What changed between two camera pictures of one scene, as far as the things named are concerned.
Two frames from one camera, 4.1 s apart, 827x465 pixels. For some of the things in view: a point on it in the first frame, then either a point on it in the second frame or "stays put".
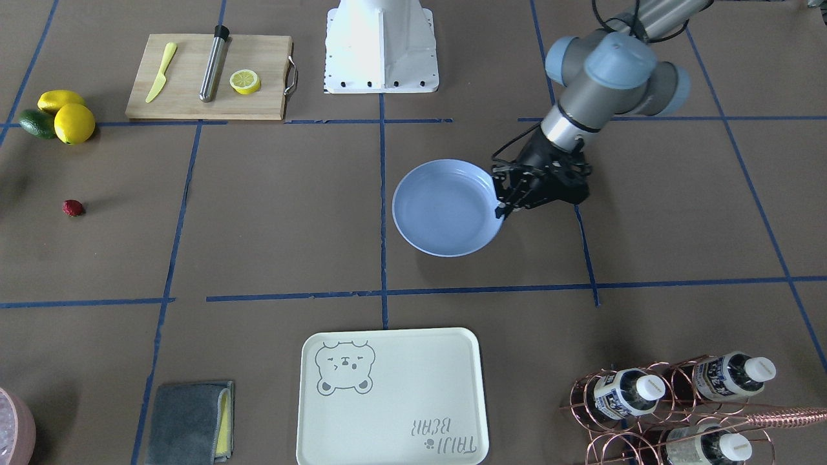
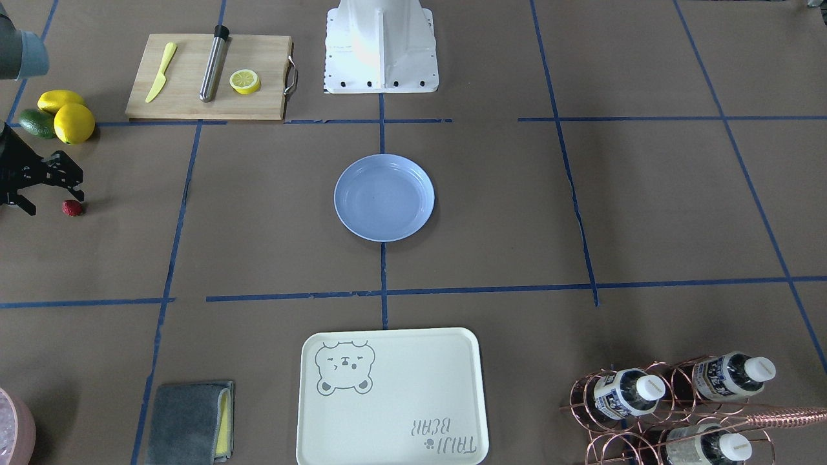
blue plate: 446,208 → 384,197
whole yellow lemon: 74,124 stays put
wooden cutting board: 177,97 stays put
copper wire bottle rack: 688,411 stays put
